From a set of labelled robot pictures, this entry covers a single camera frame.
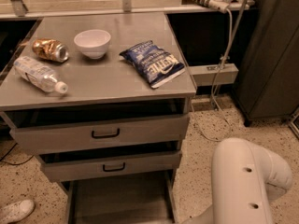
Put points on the white bowl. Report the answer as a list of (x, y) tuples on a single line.
[(93, 43)]

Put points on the grey top drawer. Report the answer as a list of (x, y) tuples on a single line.
[(100, 134)]

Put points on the white power adapter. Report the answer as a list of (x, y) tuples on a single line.
[(219, 5)]

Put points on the white sneaker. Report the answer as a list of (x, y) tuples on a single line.
[(17, 211)]

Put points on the grey middle drawer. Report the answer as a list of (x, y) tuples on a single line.
[(104, 167)]

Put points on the grey back shelf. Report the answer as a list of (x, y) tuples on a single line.
[(93, 3)]

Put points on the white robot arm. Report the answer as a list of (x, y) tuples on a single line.
[(245, 179)]

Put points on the clear plastic water bottle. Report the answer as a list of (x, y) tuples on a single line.
[(40, 75)]

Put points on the grey drawer cabinet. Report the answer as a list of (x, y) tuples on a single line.
[(108, 88)]

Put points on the gold crushed can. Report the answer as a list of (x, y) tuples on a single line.
[(50, 49)]

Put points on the grey metal bracket box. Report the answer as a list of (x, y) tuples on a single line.
[(208, 75)]

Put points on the dark grey cabinet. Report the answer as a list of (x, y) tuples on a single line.
[(267, 85)]

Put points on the blue chip bag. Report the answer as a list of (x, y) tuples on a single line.
[(153, 63)]

